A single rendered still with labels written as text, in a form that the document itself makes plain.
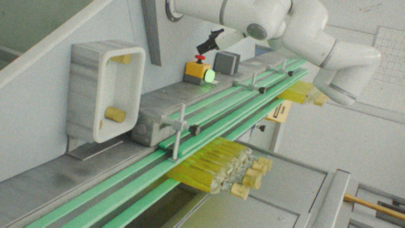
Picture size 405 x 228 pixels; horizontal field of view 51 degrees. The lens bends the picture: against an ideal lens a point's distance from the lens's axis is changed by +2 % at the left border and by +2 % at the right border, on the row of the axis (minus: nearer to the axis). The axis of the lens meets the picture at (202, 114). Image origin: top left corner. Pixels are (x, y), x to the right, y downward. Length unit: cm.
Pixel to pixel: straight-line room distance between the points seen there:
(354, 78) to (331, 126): 602
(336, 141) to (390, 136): 80
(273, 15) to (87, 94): 51
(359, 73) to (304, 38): 19
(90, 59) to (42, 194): 30
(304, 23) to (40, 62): 66
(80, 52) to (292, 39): 54
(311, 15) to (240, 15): 19
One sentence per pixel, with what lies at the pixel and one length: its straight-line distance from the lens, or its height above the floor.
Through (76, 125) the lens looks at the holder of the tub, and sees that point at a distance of 104.
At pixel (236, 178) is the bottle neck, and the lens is 121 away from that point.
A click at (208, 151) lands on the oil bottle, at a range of 129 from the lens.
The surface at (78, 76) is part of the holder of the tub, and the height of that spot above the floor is 78.
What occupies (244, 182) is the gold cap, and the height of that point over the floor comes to 114.
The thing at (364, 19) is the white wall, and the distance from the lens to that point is 694.
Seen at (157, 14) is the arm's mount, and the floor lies 80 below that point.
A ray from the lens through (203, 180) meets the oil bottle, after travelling 117.
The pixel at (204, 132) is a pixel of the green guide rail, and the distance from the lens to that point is 133.
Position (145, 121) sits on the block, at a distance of 115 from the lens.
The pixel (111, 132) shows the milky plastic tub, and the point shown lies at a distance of 107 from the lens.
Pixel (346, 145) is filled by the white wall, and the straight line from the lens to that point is 729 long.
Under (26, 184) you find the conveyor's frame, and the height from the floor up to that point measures 80.
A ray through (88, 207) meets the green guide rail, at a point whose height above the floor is 93.
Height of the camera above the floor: 139
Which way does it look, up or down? 21 degrees down
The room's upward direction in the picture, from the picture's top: 108 degrees clockwise
